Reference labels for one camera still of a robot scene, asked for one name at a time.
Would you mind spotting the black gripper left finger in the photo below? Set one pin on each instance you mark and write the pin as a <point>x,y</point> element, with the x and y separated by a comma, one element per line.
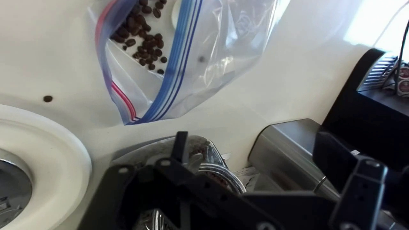
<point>200,191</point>

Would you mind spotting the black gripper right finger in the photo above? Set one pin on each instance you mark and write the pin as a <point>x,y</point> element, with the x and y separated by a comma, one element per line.
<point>362,191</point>

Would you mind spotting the black coffee machine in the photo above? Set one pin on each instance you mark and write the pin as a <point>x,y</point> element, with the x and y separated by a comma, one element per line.
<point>366,115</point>

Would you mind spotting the clear zip plastic bag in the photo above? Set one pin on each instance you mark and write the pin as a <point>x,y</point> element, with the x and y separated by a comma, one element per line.
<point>212,55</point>

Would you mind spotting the coffee beans inside bag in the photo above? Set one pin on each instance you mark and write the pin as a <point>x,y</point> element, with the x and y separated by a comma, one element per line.
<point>145,42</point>

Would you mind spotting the loose coffee bean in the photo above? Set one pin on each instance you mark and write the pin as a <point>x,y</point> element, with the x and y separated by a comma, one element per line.
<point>48,98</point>

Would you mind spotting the stainless steel bin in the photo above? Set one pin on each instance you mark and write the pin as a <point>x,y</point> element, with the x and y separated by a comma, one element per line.
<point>285,148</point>

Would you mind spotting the patterned pod box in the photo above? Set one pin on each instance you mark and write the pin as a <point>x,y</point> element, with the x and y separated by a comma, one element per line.
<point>403,83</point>

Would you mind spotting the white plate with strainer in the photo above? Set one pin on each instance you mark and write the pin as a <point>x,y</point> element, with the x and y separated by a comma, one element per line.
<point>55,166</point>

